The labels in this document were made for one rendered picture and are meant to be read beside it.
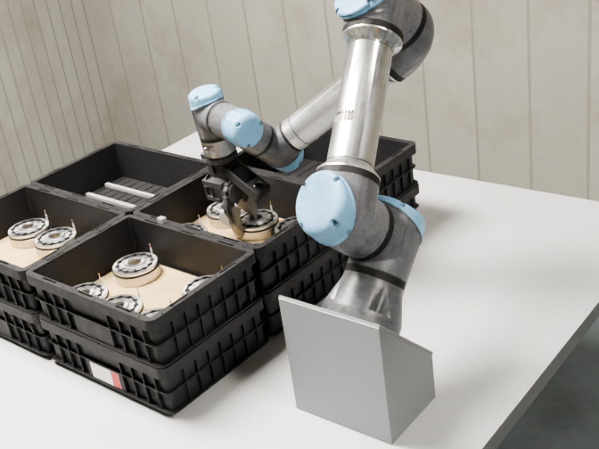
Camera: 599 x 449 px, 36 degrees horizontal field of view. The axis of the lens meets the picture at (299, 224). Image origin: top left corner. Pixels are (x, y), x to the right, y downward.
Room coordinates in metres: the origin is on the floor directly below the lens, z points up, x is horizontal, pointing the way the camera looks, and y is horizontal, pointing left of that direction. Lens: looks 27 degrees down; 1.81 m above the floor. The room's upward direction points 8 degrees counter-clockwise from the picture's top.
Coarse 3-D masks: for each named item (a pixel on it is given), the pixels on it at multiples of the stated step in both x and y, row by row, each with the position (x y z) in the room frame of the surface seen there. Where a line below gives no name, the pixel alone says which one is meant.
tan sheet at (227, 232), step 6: (204, 216) 2.06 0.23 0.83; (198, 222) 2.04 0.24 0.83; (204, 222) 2.03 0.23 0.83; (210, 228) 1.99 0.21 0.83; (216, 228) 1.99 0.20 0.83; (228, 228) 1.98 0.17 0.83; (222, 234) 1.95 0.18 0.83; (228, 234) 1.95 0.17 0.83; (234, 234) 1.94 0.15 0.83; (240, 240) 1.91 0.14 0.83; (264, 240) 1.89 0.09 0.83
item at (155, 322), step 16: (112, 224) 1.88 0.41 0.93; (160, 224) 1.85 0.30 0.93; (208, 240) 1.74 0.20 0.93; (32, 272) 1.71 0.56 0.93; (224, 272) 1.59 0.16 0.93; (240, 272) 1.62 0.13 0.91; (48, 288) 1.66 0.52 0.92; (64, 288) 1.62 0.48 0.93; (208, 288) 1.55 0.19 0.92; (80, 304) 1.59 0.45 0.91; (96, 304) 1.55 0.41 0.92; (112, 304) 1.53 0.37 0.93; (176, 304) 1.49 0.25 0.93; (192, 304) 1.52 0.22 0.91; (128, 320) 1.49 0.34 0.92; (144, 320) 1.45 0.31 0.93; (160, 320) 1.46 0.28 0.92
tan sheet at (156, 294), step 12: (108, 276) 1.83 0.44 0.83; (168, 276) 1.79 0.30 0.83; (180, 276) 1.78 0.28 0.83; (192, 276) 1.77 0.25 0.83; (108, 288) 1.78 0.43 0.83; (120, 288) 1.77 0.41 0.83; (132, 288) 1.76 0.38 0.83; (144, 288) 1.75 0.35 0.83; (156, 288) 1.74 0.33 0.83; (168, 288) 1.74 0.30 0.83; (180, 288) 1.73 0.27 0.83; (144, 300) 1.70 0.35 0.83; (156, 300) 1.69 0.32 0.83; (168, 300) 1.68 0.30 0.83
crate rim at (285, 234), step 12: (192, 180) 2.07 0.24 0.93; (276, 180) 2.00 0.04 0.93; (288, 180) 1.98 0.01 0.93; (168, 192) 2.01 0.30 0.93; (144, 204) 1.97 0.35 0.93; (144, 216) 1.90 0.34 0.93; (156, 216) 1.89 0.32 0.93; (192, 228) 1.81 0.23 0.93; (288, 228) 1.74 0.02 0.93; (300, 228) 1.76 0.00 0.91; (228, 240) 1.72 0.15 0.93; (276, 240) 1.70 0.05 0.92; (288, 240) 1.73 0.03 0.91; (264, 252) 1.67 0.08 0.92
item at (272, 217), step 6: (258, 210) 1.99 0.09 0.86; (264, 210) 1.98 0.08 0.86; (270, 210) 1.98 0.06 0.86; (240, 216) 1.97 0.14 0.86; (246, 216) 1.96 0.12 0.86; (270, 216) 1.95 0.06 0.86; (276, 216) 1.94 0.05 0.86; (246, 222) 1.93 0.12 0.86; (264, 222) 1.92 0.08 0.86; (270, 222) 1.92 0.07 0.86; (246, 228) 1.90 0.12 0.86; (252, 228) 1.90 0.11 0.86; (258, 228) 1.90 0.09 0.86; (264, 228) 1.90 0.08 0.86
